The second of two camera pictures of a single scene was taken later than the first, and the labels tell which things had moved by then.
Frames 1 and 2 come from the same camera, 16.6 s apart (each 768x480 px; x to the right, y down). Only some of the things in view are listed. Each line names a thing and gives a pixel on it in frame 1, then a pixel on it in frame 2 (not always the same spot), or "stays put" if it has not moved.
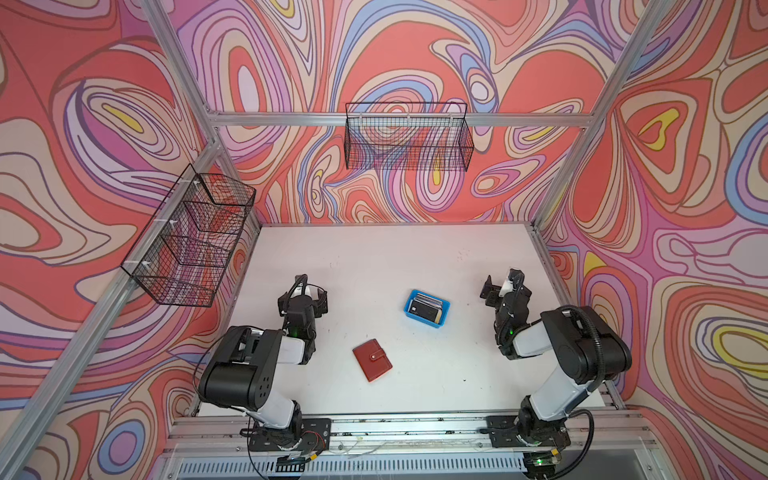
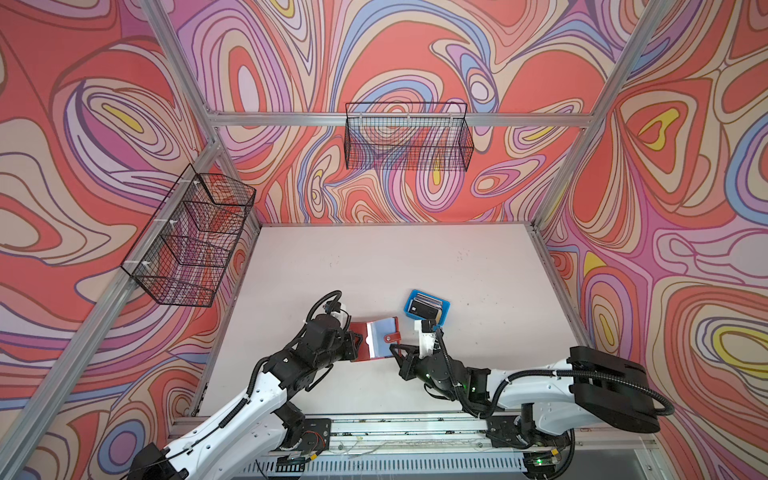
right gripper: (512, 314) to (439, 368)
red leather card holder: (372, 358) to (377, 337)
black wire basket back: (411, 136) stays put
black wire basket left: (187, 244) stays put
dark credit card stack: (426, 308) stays put
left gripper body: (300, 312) to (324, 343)
